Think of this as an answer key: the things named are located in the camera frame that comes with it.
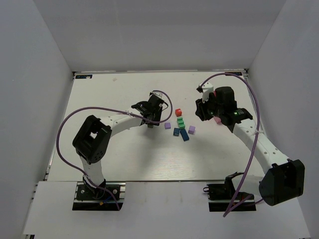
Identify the blue wood cube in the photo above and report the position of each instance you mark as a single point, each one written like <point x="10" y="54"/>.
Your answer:
<point x="176" y="131"/>

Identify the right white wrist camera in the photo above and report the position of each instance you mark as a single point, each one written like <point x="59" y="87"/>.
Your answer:
<point x="205" y="89"/>

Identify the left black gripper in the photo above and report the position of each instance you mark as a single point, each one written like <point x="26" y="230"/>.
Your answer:
<point x="154" y="116"/>

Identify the left blue table sticker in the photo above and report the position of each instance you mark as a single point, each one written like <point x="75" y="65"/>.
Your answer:
<point x="83" y="76"/>

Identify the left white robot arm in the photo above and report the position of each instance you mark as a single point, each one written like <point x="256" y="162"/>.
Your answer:
<point x="92" y="139"/>

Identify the blue rectangular wood block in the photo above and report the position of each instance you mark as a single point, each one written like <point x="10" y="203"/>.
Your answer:
<point x="184" y="134"/>

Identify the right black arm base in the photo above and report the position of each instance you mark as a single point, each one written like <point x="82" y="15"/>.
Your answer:
<point x="220" y="195"/>

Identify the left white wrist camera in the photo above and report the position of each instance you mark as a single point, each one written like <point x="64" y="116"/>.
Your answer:
<point x="159" y="95"/>

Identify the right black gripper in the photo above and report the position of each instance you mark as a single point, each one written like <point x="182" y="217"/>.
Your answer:
<point x="201" y="110"/>

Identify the red wood cube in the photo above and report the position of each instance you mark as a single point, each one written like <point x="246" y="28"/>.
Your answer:
<point x="178" y="112"/>

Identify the right blue table sticker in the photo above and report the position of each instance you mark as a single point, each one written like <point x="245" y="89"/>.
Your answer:
<point x="235" y="73"/>

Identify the pink plastic box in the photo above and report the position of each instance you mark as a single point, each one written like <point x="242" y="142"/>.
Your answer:
<point x="216" y="109"/>

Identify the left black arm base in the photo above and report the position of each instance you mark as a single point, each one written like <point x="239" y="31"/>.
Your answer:
<point x="87" y="200"/>

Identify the purple wood cube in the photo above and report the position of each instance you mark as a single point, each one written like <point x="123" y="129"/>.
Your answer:
<point x="191" y="129"/>
<point x="167" y="125"/>

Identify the left purple wood cube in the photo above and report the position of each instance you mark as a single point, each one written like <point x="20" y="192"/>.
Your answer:
<point x="167" y="125"/>

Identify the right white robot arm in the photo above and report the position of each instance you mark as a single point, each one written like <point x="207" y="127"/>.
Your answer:
<point x="283" y="178"/>

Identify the green stepped wood block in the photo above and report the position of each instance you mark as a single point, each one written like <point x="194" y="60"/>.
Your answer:
<point x="180" y="123"/>

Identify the blue table sticker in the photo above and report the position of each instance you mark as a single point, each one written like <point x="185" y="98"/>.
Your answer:
<point x="235" y="73"/>
<point x="83" y="76"/>

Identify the right purple wood cube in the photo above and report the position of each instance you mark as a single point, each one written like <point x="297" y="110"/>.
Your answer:
<point x="191" y="129"/>

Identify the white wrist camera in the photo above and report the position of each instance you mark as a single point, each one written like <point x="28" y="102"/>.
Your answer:
<point x="159" y="95"/>
<point x="205" y="89"/>

